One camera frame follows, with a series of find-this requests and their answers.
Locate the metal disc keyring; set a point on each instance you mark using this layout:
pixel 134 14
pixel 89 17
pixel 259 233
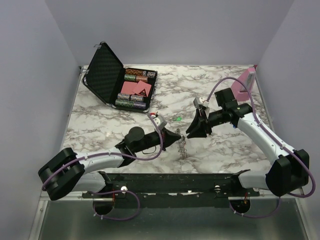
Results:
pixel 181 146

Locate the key with green tag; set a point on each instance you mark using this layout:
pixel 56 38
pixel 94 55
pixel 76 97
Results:
pixel 177 119

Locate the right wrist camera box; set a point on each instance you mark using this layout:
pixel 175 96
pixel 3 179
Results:
pixel 201 103

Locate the red card with black triangle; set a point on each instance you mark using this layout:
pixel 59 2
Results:
pixel 142 89

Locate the red playing card deck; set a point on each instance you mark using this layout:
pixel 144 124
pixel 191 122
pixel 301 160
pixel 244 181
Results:
pixel 128 87

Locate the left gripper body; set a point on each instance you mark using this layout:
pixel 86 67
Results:
pixel 152 139

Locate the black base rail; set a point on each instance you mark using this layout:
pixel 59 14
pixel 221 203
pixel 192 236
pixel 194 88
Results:
pixel 178 190

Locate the pink holder block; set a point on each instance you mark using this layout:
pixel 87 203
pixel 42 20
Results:
pixel 245 82

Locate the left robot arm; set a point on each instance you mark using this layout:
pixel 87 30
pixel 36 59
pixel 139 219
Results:
pixel 65 172

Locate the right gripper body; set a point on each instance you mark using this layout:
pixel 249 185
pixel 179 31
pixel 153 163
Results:
pixel 216 118

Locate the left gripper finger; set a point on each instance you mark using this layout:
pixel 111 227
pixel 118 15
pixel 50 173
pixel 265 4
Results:
pixel 171 137
pixel 166 144

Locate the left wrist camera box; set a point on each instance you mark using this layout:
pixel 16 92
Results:
pixel 160 122

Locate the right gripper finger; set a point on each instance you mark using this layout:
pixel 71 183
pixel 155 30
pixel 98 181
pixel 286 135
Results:
pixel 198 131
pixel 199 123

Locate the black poker chip case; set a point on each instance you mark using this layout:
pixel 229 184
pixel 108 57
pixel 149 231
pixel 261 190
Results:
pixel 106 74

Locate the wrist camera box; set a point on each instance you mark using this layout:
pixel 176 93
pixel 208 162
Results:
pixel 160 122
pixel 201 103

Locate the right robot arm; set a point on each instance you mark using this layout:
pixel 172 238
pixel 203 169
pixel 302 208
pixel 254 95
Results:
pixel 289 166

